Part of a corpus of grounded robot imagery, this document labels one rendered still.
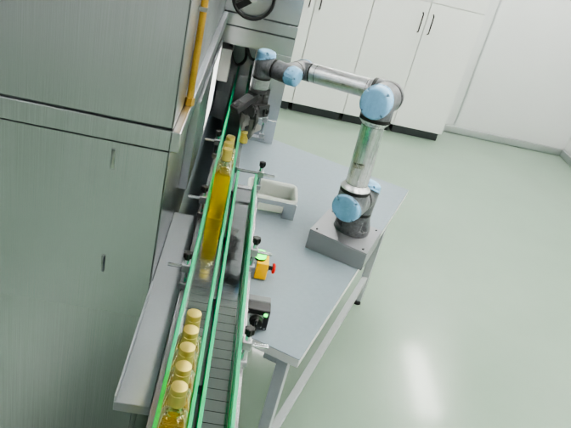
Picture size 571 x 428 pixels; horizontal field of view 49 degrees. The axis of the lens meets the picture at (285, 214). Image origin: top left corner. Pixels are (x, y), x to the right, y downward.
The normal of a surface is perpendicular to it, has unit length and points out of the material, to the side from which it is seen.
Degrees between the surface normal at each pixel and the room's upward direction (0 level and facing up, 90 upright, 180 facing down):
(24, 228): 90
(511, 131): 90
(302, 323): 0
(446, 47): 90
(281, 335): 0
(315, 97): 90
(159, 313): 0
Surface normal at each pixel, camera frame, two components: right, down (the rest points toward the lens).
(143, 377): 0.22, -0.85
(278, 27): 0.00, 0.48
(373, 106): -0.43, 0.18
